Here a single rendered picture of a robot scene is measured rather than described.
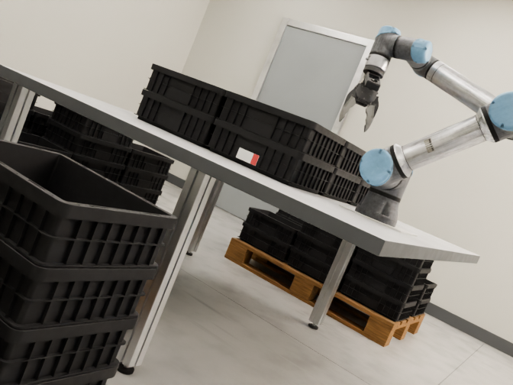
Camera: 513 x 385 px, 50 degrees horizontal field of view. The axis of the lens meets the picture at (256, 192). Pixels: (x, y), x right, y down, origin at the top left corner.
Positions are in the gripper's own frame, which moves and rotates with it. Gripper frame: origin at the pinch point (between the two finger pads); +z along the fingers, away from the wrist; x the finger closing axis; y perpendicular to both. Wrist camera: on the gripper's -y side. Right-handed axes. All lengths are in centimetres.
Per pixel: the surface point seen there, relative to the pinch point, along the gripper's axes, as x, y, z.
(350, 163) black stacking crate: -9.9, 35.2, 6.6
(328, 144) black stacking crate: 3.4, 15.0, 7.0
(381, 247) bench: -8, -56, 37
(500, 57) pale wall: -134, 271, -165
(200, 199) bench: 36, -19, 43
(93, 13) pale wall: 217, 330, -79
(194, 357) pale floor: 19, 19, 96
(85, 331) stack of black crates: 42, -78, 73
